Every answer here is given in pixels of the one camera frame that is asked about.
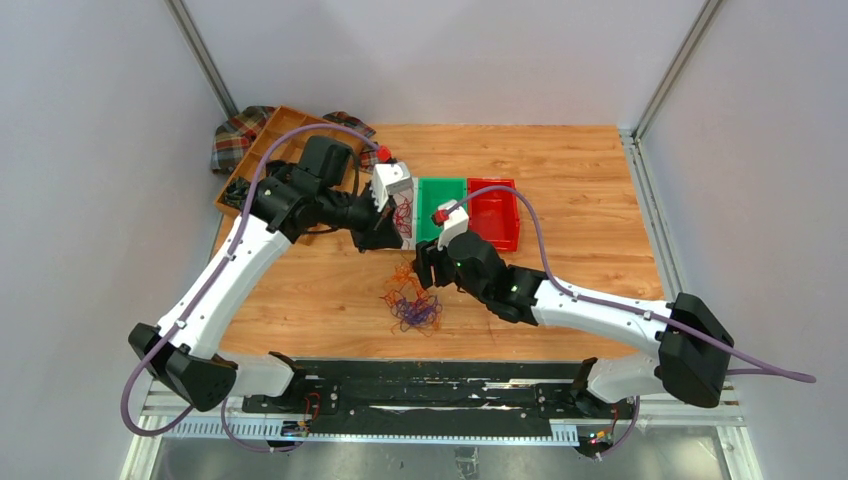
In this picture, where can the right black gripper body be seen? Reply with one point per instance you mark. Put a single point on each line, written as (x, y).
(443, 271)

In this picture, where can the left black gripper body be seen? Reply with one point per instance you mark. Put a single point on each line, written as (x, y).
(359, 215)

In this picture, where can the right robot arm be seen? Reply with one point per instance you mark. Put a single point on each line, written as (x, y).
(682, 348)

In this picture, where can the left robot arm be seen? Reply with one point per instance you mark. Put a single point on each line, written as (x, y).
(182, 350)

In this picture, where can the white plastic bin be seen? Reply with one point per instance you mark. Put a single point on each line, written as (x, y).
(404, 216)

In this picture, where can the green plastic bin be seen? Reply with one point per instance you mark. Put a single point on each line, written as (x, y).
(431, 193)

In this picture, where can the red plastic bin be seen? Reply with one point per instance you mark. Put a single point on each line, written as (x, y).
(495, 217)

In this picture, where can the orange wooden compartment tray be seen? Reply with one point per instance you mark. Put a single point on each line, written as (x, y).
(230, 200)

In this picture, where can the plaid cloth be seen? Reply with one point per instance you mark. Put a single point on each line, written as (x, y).
(234, 137)

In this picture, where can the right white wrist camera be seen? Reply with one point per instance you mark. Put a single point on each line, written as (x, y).
(453, 220)

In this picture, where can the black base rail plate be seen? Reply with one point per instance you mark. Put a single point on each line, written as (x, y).
(422, 398)

